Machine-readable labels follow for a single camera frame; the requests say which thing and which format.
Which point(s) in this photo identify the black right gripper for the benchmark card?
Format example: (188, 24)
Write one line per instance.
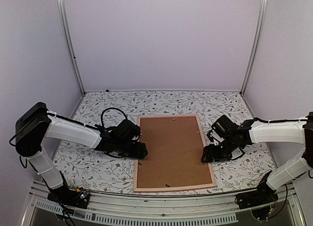
(211, 155)

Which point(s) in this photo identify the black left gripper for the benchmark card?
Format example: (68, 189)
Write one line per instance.
(139, 152)

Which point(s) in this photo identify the brown fibreboard backing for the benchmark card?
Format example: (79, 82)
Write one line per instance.
(171, 152)

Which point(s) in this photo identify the pink wooden picture frame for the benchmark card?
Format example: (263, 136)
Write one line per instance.
(173, 188)

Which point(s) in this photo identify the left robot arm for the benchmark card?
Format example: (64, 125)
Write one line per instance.
(38, 125)

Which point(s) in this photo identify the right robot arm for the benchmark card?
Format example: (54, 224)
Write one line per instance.
(227, 136)

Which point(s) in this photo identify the floral patterned table cover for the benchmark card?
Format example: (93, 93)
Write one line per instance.
(85, 167)

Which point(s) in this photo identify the perforated metal strip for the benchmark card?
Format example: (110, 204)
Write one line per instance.
(147, 211)

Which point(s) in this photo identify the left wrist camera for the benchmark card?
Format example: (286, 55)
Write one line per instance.
(127, 130)

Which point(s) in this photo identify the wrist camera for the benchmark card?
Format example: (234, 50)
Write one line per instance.
(127, 130)
(223, 126)

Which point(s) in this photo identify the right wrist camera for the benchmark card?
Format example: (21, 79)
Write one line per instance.
(223, 126)

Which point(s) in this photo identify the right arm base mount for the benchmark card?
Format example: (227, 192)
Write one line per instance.
(256, 198)

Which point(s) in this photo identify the aluminium front rail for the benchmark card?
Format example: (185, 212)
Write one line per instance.
(287, 210)

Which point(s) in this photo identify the left aluminium corner post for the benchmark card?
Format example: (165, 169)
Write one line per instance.
(71, 52)

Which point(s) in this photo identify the aluminium corner post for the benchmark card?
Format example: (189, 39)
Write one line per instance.
(71, 52)
(255, 46)

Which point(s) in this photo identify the right aluminium corner post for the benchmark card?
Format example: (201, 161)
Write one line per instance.
(255, 46)

